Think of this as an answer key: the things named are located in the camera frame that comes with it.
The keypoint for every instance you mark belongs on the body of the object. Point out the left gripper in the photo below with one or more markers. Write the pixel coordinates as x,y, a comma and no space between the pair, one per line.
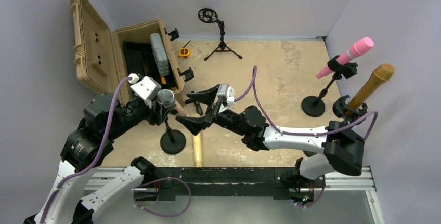
157,115

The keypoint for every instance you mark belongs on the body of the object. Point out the black tray in case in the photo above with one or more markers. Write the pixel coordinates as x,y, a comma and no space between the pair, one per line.
140,59

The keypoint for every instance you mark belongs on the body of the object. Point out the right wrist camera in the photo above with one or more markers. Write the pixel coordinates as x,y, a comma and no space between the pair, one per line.
226,95

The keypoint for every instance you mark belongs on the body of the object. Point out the glitter microphone with grey head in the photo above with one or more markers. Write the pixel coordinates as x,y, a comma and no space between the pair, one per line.
167,96

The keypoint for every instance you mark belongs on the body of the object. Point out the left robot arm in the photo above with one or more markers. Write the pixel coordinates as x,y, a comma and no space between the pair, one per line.
105,119

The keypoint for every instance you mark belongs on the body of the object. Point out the black tripod mic stand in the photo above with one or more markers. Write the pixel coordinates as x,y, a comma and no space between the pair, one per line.
209,16

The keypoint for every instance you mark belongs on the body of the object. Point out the pink mic round-base stand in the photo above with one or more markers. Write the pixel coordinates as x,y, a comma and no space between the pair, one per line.
314,106

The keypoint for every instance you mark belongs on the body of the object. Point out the cream beige microphone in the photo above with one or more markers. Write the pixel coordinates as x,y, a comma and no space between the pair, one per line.
197,149

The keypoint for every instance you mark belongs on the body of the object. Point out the gold mic shock-mount stand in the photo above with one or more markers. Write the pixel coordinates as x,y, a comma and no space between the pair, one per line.
349,114

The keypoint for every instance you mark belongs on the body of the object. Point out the pink microphone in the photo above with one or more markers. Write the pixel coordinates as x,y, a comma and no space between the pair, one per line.
358,49

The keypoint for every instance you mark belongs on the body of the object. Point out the tan hard equipment case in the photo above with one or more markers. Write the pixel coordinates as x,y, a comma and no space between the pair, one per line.
99,59

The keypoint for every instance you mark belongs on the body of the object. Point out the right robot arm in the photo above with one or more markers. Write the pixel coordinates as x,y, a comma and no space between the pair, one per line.
335,148

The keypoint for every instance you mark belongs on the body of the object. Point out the black mic clip adapter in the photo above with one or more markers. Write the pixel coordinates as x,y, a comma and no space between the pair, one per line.
196,104

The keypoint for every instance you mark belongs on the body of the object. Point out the yellow tape measure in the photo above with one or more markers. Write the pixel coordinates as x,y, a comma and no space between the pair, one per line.
184,52

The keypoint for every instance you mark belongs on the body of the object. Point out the gold microphone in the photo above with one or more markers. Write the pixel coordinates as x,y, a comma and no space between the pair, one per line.
380,75

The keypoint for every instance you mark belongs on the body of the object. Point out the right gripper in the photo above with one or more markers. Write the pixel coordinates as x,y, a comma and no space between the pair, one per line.
195,124

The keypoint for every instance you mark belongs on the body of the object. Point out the grey plastic tool case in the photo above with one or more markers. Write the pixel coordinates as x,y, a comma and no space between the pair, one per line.
160,54

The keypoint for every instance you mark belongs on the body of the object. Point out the black round-base mic stand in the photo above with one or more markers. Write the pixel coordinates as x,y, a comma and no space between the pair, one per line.
173,141

